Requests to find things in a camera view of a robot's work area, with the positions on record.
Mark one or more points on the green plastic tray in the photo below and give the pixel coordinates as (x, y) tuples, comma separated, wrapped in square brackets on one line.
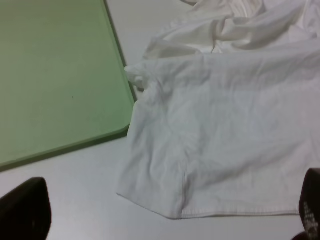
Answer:
[(62, 81)]

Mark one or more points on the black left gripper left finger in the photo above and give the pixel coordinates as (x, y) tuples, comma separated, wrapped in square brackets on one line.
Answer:
[(25, 212)]

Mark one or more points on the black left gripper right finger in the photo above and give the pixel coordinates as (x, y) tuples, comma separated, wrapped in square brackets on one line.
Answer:
[(309, 206)]

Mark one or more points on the white short sleeve shirt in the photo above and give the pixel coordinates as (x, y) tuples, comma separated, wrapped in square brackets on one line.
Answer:
[(228, 123)]

